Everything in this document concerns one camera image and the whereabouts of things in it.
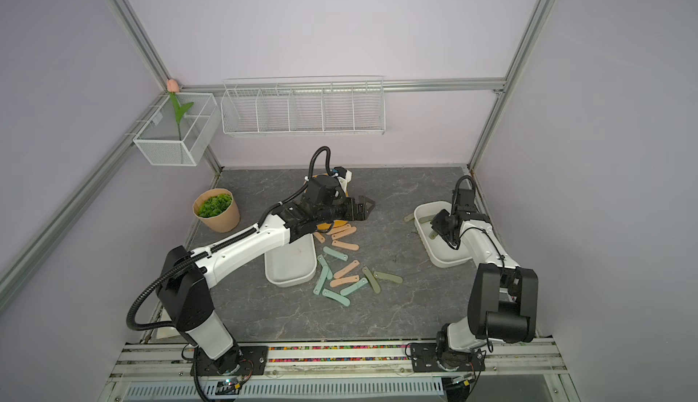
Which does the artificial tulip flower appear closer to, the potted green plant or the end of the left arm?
the potted green plant

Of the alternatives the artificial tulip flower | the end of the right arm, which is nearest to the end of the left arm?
the end of the right arm

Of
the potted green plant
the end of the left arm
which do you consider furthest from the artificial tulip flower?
the end of the left arm

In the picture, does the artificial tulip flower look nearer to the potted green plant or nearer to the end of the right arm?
the potted green plant

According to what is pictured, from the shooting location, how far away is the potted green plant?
0.93 metres
